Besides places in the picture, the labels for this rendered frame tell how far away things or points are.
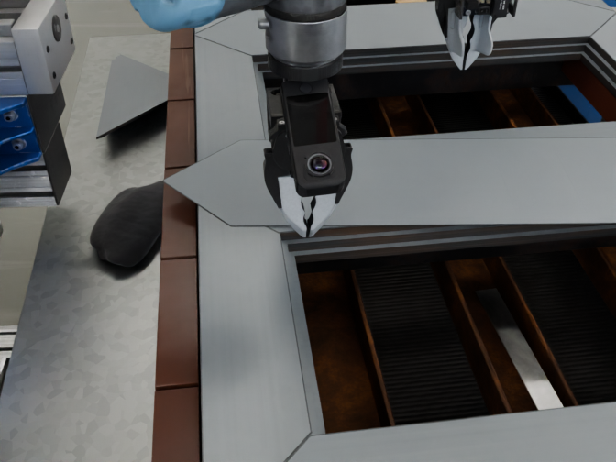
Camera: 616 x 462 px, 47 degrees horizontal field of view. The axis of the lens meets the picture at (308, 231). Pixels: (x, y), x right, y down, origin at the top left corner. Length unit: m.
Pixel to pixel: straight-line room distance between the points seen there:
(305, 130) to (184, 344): 0.24
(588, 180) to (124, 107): 0.79
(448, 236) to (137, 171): 0.58
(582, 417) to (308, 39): 0.40
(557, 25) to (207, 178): 0.71
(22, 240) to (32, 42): 1.35
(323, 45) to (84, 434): 0.49
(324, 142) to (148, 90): 0.75
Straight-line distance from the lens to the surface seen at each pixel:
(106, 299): 0.99
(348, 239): 0.80
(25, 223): 2.33
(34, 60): 0.98
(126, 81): 1.41
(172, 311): 0.75
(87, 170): 1.24
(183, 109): 1.08
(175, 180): 0.88
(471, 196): 0.86
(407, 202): 0.84
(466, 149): 0.95
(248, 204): 0.83
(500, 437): 0.63
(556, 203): 0.88
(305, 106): 0.67
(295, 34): 0.65
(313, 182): 0.64
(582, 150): 0.99
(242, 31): 1.25
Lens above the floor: 1.35
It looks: 39 degrees down
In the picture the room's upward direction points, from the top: straight up
